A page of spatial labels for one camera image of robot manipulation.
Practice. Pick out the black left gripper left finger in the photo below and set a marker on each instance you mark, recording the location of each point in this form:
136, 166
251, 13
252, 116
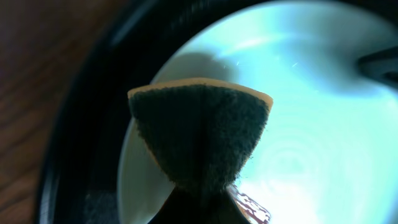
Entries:
179, 208

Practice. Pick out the light green plate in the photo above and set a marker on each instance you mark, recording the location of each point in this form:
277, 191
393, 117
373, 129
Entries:
329, 150

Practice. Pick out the green yellow sponge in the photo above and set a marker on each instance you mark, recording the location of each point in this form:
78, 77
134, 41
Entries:
200, 131

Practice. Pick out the black round tray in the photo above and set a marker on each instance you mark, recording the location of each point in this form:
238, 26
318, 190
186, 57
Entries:
97, 168

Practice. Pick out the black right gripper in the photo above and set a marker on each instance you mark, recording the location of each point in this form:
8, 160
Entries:
381, 66

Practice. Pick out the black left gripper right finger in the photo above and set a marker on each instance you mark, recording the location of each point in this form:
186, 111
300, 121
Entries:
222, 209

